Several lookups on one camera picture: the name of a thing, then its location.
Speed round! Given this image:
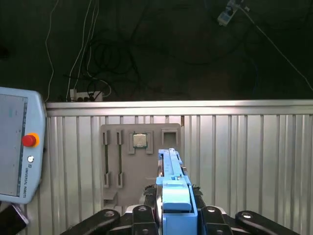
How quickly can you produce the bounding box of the long white cable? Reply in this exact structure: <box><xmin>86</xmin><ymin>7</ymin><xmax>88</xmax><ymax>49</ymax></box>
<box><xmin>241</xmin><ymin>4</ymin><xmax>313</xmax><ymax>92</ymax></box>

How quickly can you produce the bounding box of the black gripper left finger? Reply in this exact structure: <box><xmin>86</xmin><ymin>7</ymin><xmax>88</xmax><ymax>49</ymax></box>
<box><xmin>58</xmin><ymin>186</ymin><xmax>158</xmax><ymax>235</ymax></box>

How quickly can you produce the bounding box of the blue white socket adapter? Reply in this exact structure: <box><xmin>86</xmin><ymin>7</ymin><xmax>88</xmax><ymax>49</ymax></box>
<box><xmin>217</xmin><ymin>0</ymin><xmax>242</xmax><ymax>27</ymax></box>

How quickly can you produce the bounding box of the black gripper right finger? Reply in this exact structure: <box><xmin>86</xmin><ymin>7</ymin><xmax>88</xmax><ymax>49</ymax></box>
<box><xmin>191</xmin><ymin>187</ymin><xmax>303</xmax><ymax>235</ymax></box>

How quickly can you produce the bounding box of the black flat device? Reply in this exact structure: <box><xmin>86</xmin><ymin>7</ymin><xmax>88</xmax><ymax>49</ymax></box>
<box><xmin>0</xmin><ymin>204</ymin><xmax>29</xmax><ymax>235</ymax></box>

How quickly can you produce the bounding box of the CPU with silver top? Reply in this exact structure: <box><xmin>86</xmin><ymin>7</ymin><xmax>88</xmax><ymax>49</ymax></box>
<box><xmin>133</xmin><ymin>133</ymin><xmax>147</xmax><ymax>149</ymax></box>

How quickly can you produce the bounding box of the black cable tangle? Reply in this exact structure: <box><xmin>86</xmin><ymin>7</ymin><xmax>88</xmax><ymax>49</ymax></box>
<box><xmin>84</xmin><ymin>40</ymin><xmax>150</xmax><ymax>98</ymax></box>

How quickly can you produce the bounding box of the white cable pair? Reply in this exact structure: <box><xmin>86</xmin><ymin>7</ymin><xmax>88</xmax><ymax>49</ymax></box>
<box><xmin>66</xmin><ymin>0</ymin><xmax>99</xmax><ymax>98</ymax></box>

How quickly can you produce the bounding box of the thin white cable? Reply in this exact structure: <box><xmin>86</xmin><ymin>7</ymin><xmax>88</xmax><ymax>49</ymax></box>
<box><xmin>45</xmin><ymin>0</ymin><xmax>60</xmax><ymax>102</ymax></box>

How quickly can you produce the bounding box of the hard disk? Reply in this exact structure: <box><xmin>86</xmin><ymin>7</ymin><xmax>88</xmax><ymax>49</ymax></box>
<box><xmin>156</xmin><ymin>147</ymin><xmax>199</xmax><ymax>235</ymax></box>

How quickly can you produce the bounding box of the grey parts rack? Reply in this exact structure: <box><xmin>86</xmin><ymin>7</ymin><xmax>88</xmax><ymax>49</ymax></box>
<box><xmin>100</xmin><ymin>123</ymin><xmax>183</xmax><ymax>211</ymax></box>

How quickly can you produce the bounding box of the white power strip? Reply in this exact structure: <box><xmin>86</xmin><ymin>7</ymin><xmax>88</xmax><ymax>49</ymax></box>
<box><xmin>69</xmin><ymin>89</ymin><xmax>104</xmax><ymax>102</ymax></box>

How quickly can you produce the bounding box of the pale blue teach pendant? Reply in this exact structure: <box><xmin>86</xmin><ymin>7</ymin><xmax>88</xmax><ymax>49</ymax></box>
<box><xmin>0</xmin><ymin>87</ymin><xmax>46</xmax><ymax>204</ymax></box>

